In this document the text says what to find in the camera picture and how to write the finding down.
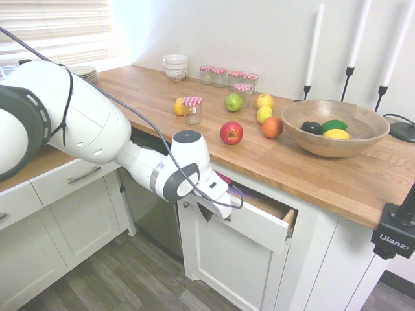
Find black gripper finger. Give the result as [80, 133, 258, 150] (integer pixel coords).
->
[198, 203, 214, 224]

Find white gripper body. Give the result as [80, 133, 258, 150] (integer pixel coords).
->
[193, 167, 233, 220]

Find white drawer wooden inside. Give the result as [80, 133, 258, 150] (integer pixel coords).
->
[194, 186, 299, 255]

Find white closed drawer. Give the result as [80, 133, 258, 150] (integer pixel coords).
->
[0, 190, 45, 231]
[30, 160, 121, 208]

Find purple kitchen knife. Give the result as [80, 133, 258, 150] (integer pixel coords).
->
[231, 189, 262, 202]

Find stainless steel dishwasher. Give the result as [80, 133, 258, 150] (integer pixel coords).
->
[118, 128, 184, 265]

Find white kitchen cabinet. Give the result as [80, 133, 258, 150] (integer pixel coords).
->
[176, 161, 390, 311]

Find red apple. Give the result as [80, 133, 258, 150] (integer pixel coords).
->
[220, 121, 244, 145]

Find glass jar red-checked lid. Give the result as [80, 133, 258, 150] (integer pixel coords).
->
[228, 70, 244, 87]
[181, 96, 204, 126]
[212, 67, 228, 89]
[199, 65, 214, 86]
[243, 73, 260, 95]
[233, 83, 254, 109]

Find orange peach fruit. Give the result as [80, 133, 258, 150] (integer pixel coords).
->
[262, 116, 285, 139]

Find green apple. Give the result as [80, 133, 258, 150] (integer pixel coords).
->
[225, 93, 244, 113]

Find yellow apple back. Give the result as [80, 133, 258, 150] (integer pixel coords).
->
[256, 93, 275, 110]

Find dark avocado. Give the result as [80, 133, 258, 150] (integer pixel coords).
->
[300, 121, 324, 136]

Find large wooden bowl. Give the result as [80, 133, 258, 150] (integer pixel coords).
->
[280, 99, 391, 159]

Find white base cabinet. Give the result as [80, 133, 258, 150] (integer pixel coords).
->
[0, 157, 137, 310]

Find yellow lemon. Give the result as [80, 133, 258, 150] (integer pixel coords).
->
[322, 128, 351, 141]

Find green lime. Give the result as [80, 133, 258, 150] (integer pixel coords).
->
[320, 119, 348, 136]

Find black zip tie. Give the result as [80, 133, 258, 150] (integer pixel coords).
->
[50, 63, 76, 145]

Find black Ulanzi clamp stand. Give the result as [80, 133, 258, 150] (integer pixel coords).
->
[370, 181, 415, 260]

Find white plate stack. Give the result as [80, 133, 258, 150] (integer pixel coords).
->
[69, 65, 99, 83]

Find black round stand base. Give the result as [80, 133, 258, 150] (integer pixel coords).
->
[382, 113, 415, 144]

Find white window blinds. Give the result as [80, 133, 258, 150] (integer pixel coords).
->
[0, 0, 119, 67]

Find black camera cable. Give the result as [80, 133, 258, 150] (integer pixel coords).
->
[0, 25, 244, 210]

